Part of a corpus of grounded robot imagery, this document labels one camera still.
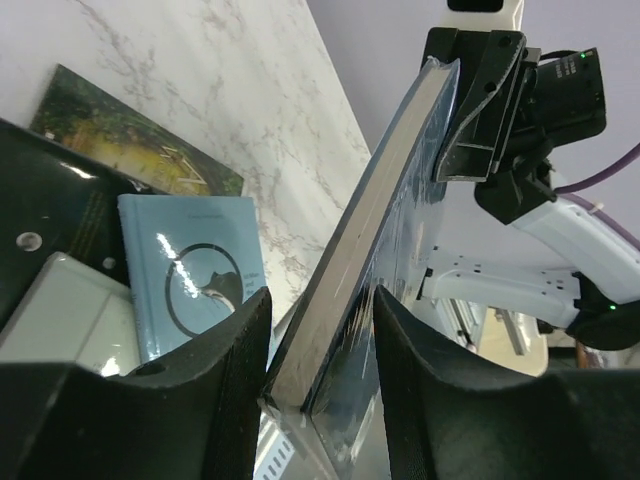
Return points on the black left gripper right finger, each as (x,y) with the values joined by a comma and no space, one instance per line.
(452,414)

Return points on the pale green file folder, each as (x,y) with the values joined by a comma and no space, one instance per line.
(73,313)

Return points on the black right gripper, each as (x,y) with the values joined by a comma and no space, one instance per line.
(564,103)

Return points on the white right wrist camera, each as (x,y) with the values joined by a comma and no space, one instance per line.
(483,15)

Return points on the black folder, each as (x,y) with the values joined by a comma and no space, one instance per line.
(56,200)

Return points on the green forest Alice book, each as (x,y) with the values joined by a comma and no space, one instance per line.
(81,116)

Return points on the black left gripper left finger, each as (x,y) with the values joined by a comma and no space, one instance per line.
(189,414)

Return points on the aluminium rail frame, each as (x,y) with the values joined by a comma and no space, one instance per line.
(507,338)

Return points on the light blue Hemingway book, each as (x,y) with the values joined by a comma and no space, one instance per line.
(192,262)

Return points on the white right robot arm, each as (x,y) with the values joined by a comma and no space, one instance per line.
(569,266)

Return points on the dark blue Wuthering Heights book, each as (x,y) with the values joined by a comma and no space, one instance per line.
(322,384)

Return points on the white slotted cable duct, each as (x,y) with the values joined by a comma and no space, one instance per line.
(273,458)

